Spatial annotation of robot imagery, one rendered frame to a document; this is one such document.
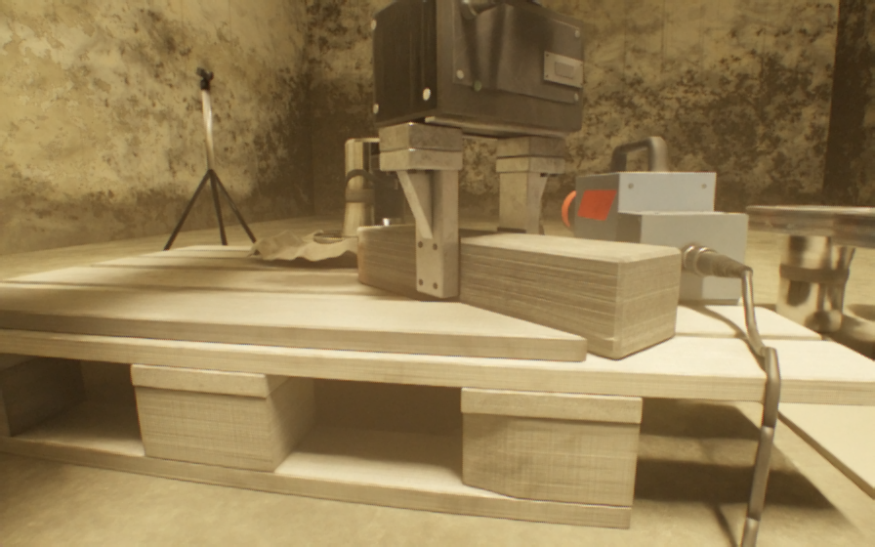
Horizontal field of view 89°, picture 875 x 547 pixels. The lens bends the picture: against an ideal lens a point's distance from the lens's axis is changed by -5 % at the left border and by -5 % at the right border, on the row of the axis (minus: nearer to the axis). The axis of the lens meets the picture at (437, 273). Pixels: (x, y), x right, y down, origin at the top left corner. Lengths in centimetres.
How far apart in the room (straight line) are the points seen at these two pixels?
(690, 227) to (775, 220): 43
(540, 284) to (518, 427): 13
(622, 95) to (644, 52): 51
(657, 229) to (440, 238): 27
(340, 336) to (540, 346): 17
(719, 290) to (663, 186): 16
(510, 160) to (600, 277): 26
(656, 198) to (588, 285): 32
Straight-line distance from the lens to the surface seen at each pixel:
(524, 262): 46
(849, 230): 88
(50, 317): 63
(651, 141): 75
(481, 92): 50
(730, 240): 68
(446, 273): 52
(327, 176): 626
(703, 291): 67
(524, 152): 61
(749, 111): 636
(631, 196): 70
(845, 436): 71
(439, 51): 48
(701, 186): 74
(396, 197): 99
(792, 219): 105
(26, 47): 346
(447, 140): 51
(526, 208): 60
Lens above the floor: 28
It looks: 10 degrees down
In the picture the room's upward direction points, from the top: straight up
